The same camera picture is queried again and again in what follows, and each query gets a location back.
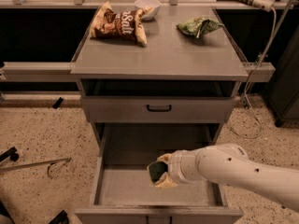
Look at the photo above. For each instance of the closed grey middle drawer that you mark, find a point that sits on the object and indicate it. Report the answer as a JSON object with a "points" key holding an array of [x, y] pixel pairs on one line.
{"points": [[133, 109]]}

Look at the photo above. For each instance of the green yellow sponge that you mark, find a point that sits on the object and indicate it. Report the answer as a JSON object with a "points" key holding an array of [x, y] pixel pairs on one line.
{"points": [[156, 170]]}

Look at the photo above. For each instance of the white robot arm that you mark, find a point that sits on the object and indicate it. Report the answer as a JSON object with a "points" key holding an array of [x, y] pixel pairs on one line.
{"points": [[229, 165]]}

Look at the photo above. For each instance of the black drawer handle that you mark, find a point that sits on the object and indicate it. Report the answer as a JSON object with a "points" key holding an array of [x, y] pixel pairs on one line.
{"points": [[159, 108]]}

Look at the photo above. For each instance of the green snack bag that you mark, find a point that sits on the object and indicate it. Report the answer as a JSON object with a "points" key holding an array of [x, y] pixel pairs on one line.
{"points": [[199, 26]]}

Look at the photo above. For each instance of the white bowl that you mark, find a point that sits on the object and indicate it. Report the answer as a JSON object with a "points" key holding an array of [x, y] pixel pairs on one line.
{"points": [[152, 5]]}

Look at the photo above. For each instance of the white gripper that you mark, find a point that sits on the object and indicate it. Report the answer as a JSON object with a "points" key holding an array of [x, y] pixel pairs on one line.
{"points": [[177, 167]]}

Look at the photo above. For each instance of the grey side rail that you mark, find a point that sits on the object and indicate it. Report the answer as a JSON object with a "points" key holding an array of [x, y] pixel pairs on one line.
{"points": [[36, 72]]}

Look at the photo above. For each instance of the brown salt chip bag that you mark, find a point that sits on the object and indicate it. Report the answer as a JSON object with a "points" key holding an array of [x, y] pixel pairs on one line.
{"points": [[124, 25]]}

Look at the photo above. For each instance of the black caster wheel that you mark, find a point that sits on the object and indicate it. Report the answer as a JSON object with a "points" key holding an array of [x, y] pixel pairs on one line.
{"points": [[11, 153]]}

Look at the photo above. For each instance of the grey drawer cabinet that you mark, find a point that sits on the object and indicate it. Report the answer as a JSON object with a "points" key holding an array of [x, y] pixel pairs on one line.
{"points": [[171, 65]]}

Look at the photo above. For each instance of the metal rod on floor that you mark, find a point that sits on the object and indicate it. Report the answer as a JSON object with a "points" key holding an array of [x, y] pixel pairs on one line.
{"points": [[29, 165]]}

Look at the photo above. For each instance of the white emergency stop button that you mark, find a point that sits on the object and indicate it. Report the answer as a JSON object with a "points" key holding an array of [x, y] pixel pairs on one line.
{"points": [[265, 5]]}

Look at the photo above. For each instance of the open grey bottom drawer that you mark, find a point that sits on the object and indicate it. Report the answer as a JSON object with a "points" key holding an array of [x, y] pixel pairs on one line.
{"points": [[122, 192]]}

